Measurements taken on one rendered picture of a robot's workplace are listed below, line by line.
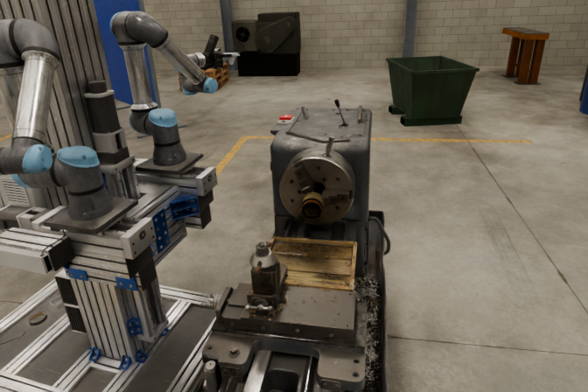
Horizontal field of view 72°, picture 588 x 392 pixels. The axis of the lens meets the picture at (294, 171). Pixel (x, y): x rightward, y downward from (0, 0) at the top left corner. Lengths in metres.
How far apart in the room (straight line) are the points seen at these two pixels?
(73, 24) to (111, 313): 1.25
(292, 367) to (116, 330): 1.11
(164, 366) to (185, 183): 0.92
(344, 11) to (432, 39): 2.41
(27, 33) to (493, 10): 11.14
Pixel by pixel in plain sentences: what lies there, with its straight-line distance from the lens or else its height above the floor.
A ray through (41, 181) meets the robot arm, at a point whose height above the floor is 1.31.
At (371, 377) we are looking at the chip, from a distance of 1.69.
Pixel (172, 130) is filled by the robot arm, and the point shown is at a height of 1.31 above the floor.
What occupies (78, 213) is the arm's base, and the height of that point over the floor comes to 1.19.
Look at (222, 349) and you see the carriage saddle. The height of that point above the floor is 0.91.
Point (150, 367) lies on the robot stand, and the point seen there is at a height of 0.21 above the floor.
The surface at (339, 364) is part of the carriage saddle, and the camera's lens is 1.24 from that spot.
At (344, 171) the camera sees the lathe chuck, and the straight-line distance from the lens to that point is 1.65.
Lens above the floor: 1.84
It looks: 23 degrees down
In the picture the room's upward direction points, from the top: 2 degrees counter-clockwise
